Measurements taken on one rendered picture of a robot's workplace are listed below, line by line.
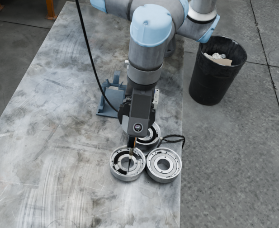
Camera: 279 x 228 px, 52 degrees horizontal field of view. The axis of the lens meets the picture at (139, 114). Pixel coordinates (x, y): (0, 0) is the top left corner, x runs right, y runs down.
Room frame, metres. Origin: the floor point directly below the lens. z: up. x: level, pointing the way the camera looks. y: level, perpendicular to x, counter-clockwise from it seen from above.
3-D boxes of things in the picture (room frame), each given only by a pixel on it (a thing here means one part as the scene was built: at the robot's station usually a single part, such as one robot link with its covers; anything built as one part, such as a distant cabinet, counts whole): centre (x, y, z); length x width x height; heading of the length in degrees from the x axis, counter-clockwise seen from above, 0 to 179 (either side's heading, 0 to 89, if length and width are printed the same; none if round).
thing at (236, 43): (1.66, -0.49, 0.21); 0.34 x 0.34 x 0.43
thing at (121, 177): (0.43, 0.01, 0.82); 0.10 x 0.10 x 0.04
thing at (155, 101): (0.71, -0.02, 0.82); 0.08 x 0.07 x 0.05; 1
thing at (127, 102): (0.49, 0.01, 1.07); 0.09 x 0.08 x 0.12; 1
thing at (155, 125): (0.54, -0.03, 0.82); 0.10 x 0.10 x 0.04
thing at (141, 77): (0.48, 0.01, 1.15); 0.08 x 0.08 x 0.05
